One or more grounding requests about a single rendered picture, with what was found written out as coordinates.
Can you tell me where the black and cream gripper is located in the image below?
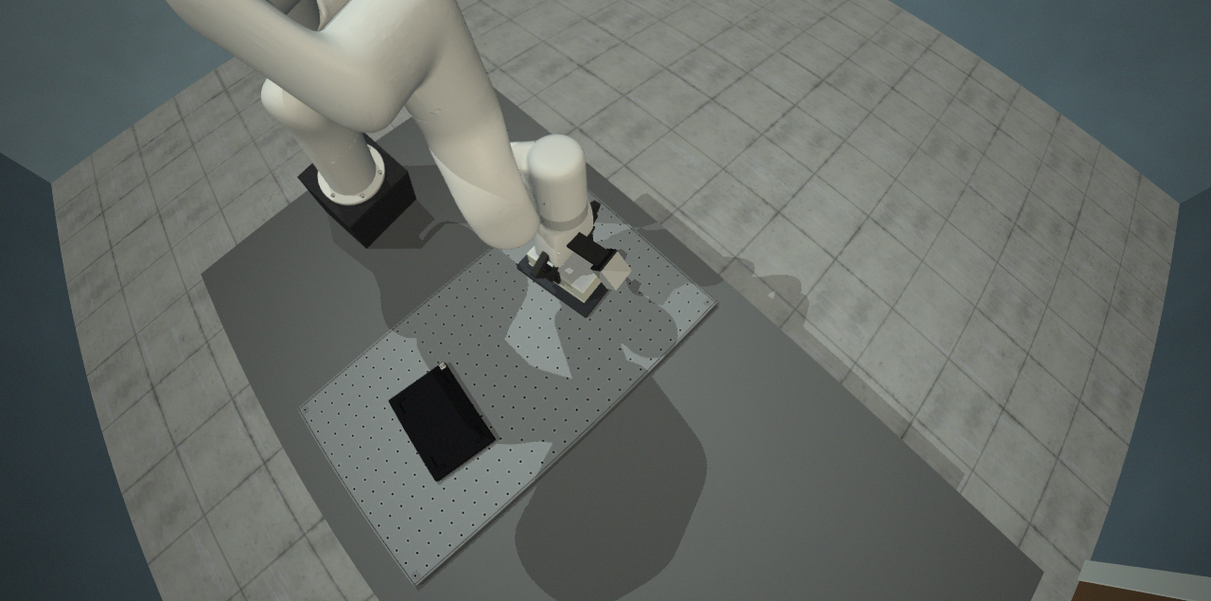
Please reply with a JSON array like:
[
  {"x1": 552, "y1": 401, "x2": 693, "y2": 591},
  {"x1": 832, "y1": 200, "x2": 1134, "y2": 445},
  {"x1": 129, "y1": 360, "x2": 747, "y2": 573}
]
[{"x1": 530, "y1": 201, "x2": 601, "y2": 284}]

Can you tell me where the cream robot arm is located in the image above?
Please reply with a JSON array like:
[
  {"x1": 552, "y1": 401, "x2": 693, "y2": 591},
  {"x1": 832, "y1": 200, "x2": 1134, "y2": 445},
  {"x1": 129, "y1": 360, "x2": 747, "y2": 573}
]
[{"x1": 166, "y1": 0, "x2": 589, "y2": 250}]

